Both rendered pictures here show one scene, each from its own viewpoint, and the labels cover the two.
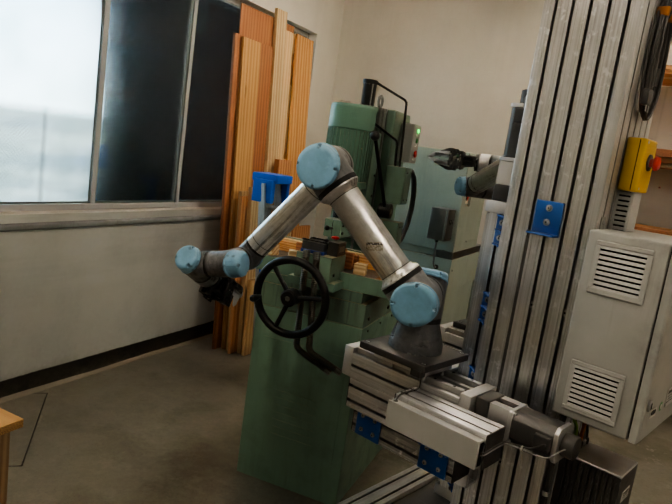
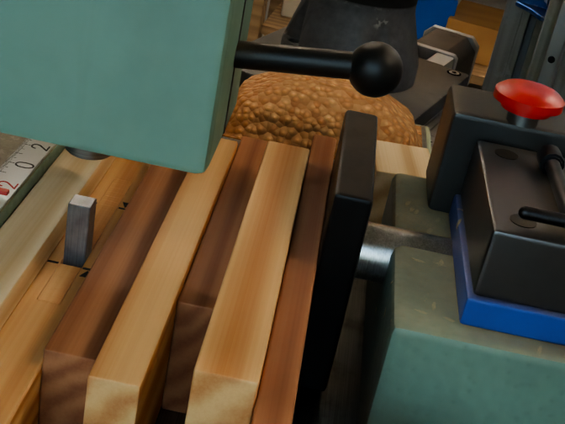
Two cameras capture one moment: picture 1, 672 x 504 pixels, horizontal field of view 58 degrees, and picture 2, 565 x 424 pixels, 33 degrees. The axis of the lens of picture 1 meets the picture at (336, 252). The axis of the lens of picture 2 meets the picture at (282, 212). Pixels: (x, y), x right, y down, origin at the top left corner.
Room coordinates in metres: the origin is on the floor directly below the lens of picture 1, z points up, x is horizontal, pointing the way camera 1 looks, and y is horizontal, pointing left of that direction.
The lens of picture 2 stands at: (2.42, 0.35, 1.15)
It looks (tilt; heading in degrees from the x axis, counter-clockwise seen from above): 27 degrees down; 250
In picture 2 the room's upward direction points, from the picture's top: 11 degrees clockwise
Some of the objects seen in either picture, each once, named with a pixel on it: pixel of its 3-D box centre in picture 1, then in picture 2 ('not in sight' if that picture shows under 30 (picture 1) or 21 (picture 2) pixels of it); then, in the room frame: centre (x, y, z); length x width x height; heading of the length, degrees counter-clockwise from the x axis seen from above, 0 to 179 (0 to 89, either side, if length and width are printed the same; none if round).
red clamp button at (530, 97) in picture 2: not in sight; (529, 98); (2.19, 0.01, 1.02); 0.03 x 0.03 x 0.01
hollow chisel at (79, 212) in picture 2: not in sight; (77, 255); (2.38, 0.01, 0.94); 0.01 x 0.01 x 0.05; 69
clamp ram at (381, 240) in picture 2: not in sight; (403, 258); (2.24, 0.03, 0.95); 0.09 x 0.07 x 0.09; 69
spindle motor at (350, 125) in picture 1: (348, 146); not in sight; (2.37, 0.01, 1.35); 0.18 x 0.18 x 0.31
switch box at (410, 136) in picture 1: (408, 143); not in sight; (2.62, -0.24, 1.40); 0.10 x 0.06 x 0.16; 159
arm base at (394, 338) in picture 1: (417, 330); not in sight; (1.66, -0.26, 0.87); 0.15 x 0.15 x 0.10
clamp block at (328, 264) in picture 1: (320, 264); (518, 353); (2.18, 0.05, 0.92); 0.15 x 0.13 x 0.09; 69
